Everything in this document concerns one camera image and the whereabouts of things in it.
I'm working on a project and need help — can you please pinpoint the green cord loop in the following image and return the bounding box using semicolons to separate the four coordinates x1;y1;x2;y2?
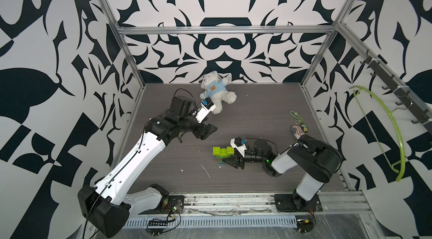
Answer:
289;110;304;124

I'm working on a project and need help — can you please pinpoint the black wall hook rack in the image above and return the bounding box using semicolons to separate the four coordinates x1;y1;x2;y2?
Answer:
362;49;432;133

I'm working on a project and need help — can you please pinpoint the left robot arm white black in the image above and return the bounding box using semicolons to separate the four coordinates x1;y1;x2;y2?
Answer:
78;98;217;238

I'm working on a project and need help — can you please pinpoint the black usb hub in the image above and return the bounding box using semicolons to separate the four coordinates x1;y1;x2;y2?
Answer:
146;219;169;230

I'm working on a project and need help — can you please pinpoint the flag pattern keychain pouch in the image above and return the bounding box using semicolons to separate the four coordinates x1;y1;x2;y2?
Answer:
290;125;306;141

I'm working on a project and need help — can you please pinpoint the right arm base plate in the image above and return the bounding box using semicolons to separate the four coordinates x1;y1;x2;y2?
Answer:
273;192;323;213

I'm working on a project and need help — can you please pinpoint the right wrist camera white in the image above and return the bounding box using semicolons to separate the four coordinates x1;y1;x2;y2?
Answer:
230;137;248;158

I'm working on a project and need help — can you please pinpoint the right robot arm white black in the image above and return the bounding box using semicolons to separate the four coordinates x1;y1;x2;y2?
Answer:
222;134;343;212

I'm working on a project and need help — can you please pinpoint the black connector box right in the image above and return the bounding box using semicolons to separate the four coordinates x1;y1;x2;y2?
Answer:
297;219;315;234

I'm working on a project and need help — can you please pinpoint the aluminium frame crossbar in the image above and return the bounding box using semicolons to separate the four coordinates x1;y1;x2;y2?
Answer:
117;25;334;35

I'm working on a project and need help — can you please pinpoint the lime lego brick small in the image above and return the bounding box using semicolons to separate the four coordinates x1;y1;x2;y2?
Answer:
227;147;235;155

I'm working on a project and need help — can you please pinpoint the green lego brick long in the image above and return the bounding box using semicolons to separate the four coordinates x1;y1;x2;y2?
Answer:
217;158;226;165

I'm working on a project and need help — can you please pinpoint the white vented cable duct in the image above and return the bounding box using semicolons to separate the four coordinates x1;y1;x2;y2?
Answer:
124;215;297;229

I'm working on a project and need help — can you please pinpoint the white teddy bear blue shirt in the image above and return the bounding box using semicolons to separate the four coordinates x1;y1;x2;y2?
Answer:
200;71;237;115

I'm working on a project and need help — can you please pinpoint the green plastic hanger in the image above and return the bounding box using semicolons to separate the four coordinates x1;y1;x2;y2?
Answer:
349;85;406;182

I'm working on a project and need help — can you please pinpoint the lime lego brick long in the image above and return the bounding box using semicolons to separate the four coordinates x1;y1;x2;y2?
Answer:
213;147;230;159

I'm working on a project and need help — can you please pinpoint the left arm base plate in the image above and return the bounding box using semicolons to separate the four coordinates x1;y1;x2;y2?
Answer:
145;195;185;214

